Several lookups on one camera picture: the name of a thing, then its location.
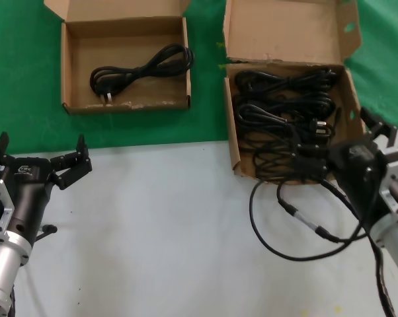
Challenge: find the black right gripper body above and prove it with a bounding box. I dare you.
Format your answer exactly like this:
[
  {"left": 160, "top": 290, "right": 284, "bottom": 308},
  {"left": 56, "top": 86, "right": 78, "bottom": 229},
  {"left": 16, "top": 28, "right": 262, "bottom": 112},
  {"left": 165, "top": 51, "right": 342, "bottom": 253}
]
[{"left": 327, "top": 141, "right": 388, "bottom": 232}]

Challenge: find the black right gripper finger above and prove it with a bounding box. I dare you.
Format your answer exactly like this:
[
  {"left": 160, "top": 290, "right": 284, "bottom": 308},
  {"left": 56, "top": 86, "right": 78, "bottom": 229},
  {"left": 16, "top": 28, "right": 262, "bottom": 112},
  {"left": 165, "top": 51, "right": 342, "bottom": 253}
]
[
  {"left": 360, "top": 107, "right": 398, "bottom": 148},
  {"left": 293, "top": 145, "right": 335, "bottom": 181}
]

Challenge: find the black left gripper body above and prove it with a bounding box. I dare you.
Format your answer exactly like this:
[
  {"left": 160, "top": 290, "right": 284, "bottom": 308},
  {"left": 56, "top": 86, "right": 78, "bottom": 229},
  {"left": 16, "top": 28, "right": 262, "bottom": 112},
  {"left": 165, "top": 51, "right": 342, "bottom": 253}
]
[{"left": 2, "top": 158, "right": 58, "bottom": 247}]

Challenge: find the black power cord bundle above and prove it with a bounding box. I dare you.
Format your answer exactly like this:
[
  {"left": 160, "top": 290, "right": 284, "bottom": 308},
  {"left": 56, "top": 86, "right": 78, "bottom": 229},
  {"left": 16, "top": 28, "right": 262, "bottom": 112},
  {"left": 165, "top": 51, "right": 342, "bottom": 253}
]
[
  {"left": 235, "top": 94, "right": 337, "bottom": 115},
  {"left": 89, "top": 43, "right": 196, "bottom": 104},
  {"left": 235, "top": 67, "right": 340, "bottom": 93},
  {"left": 235, "top": 102, "right": 335, "bottom": 139},
  {"left": 253, "top": 107, "right": 342, "bottom": 182}
]

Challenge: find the large torn cardboard box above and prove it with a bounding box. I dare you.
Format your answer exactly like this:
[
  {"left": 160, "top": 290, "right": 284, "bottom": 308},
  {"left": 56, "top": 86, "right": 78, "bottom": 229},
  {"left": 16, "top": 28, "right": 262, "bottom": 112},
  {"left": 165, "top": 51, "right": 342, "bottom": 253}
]
[{"left": 222, "top": 0, "right": 368, "bottom": 186}]

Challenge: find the small open cardboard box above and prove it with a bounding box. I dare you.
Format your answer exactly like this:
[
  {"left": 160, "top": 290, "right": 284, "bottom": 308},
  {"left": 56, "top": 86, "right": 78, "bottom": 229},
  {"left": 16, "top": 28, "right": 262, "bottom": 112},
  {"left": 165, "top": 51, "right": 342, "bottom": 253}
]
[{"left": 43, "top": 0, "right": 192, "bottom": 116}]

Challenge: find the green table cloth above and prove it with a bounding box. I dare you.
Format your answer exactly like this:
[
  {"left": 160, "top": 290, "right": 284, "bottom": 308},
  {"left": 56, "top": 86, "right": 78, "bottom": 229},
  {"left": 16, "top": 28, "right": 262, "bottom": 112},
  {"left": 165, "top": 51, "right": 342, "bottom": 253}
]
[{"left": 0, "top": 0, "right": 398, "bottom": 156}]

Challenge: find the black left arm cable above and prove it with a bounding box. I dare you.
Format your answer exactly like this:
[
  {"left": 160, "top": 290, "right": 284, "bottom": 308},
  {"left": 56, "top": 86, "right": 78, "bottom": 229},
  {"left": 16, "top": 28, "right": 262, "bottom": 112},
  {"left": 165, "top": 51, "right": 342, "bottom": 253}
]
[{"left": 35, "top": 223, "right": 58, "bottom": 244}]

